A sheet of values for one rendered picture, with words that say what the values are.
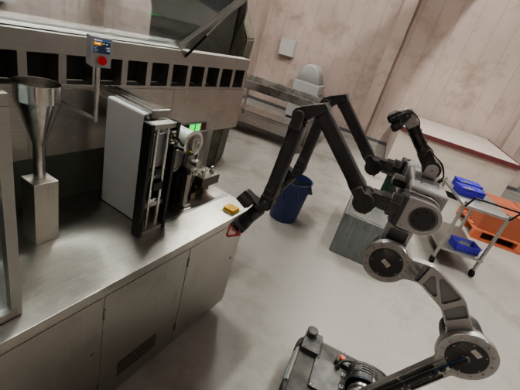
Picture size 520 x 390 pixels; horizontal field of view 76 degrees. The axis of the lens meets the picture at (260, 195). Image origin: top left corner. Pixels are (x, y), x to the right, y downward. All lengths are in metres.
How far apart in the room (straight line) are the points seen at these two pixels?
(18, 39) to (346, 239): 3.06
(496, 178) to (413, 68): 3.63
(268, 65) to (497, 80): 5.61
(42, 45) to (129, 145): 0.48
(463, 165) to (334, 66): 4.34
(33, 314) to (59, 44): 1.02
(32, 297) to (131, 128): 0.76
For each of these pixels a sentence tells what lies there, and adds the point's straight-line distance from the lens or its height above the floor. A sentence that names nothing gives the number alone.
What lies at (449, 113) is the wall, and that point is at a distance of 9.74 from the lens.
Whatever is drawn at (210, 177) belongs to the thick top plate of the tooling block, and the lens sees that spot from 2.03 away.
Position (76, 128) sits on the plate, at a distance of 1.79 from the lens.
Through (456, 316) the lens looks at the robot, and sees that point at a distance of 1.73.
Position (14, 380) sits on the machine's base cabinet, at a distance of 1.49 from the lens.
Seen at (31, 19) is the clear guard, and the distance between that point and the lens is 1.61.
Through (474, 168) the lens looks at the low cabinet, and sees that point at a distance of 7.24.
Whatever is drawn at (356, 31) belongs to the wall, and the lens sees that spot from 9.70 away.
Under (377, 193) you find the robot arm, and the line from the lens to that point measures 1.25.
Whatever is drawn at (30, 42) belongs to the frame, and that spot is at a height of 1.61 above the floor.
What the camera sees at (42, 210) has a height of 1.06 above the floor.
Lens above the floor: 1.87
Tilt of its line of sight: 25 degrees down
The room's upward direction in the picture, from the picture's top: 16 degrees clockwise
